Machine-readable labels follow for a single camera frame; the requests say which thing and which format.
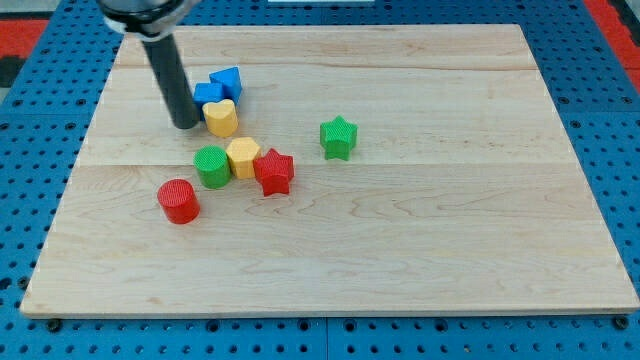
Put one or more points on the green cylinder block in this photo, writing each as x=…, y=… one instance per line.
x=212, y=166

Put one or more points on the red cylinder block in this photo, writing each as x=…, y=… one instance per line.
x=178, y=201

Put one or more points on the yellow heart block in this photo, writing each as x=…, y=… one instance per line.
x=221, y=117

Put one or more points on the yellow hexagon block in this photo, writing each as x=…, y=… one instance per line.
x=241, y=154

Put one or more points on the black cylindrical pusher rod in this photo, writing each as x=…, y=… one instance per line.
x=166, y=64

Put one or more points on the blue triangular block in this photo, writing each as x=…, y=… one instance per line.
x=230, y=81

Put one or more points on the green star block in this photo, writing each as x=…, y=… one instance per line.
x=338, y=138

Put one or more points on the red star block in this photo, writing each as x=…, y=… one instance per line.
x=274, y=172

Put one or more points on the blue cube block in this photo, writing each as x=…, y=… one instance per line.
x=206, y=93

